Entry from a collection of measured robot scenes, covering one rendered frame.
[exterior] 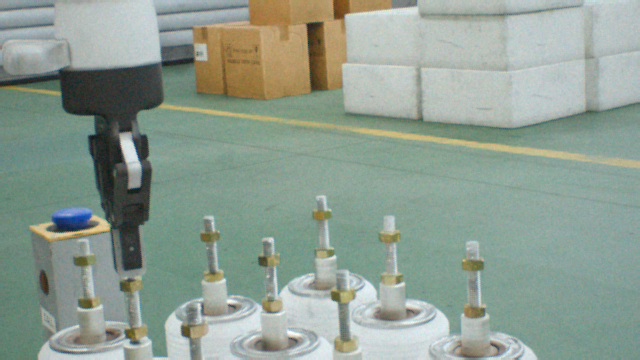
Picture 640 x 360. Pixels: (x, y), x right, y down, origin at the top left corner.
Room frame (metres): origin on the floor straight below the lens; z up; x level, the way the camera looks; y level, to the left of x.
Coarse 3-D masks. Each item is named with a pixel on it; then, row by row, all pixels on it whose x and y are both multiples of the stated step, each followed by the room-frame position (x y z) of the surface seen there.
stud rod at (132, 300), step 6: (126, 294) 0.82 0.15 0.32; (132, 294) 0.82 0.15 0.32; (126, 300) 0.82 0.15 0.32; (132, 300) 0.82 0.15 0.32; (138, 300) 0.83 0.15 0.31; (132, 306) 0.82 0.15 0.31; (138, 306) 0.82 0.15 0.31; (132, 312) 0.82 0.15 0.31; (138, 312) 0.82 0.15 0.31; (132, 318) 0.82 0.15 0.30; (138, 318) 0.82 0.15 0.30; (132, 324) 0.82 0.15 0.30; (138, 324) 0.82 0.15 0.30; (132, 342) 0.82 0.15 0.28; (138, 342) 0.82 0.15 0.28
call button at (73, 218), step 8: (72, 208) 1.11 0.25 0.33; (80, 208) 1.11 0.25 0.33; (56, 216) 1.09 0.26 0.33; (64, 216) 1.08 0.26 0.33; (72, 216) 1.08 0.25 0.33; (80, 216) 1.08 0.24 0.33; (88, 216) 1.09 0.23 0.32; (64, 224) 1.08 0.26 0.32; (72, 224) 1.08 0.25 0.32; (80, 224) 1.09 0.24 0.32; (88, 224) 1.10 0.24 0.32
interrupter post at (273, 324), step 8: (264, 312) 0.88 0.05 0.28; (272, 312) 0.88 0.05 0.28; (280, 312) 0.88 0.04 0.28; (264, 320) 0.88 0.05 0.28; (272, 320) 0.87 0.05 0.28; (280, 320) 0.87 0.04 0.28; (264, 328) 0.88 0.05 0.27; (272, 328) 0.87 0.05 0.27; (280, 328) 0.87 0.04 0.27; (264, 336) 0.88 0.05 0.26; (272, 336) 0.87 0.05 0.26; (280, 336) 0.87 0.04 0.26; (264, 344) 0.88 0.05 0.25; (272, 344) 0.87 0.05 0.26; (280, 344) 0.87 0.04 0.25
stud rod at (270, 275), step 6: (264, 240) 0.88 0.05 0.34; (270, 240) 0.88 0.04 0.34; (264, 246) 0.88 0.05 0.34; (270, 246) 0.88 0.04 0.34; (264, 252) 0.88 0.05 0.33; (270, 252) 0.88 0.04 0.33; (264, 270) 0.88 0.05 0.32; (270, 270) 0.88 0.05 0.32; (270, 276) 0.88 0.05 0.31; (270, 282) 0.88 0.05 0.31; (276, 282) 0.88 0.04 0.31; (270, 288) 0.88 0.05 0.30; (276, 288) 0.88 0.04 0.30; (270, 294) 0.88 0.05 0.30; (276, 294) 0.88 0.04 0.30; (270, 300) 0.88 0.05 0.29
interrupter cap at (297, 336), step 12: (240, 336) 0.90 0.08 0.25; (252, 336) 0.90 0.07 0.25; (288, 336) 0.90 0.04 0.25; (300, 336) 0.89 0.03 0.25; (312, 336) 0.89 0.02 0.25; (240, 348) 0.87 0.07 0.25; (252, 348) 0.87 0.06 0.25; (264, 348) 0.88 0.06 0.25; (288, 348) 0.87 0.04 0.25; (300, 348) 0.86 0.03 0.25; (312, 348) 0.86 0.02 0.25
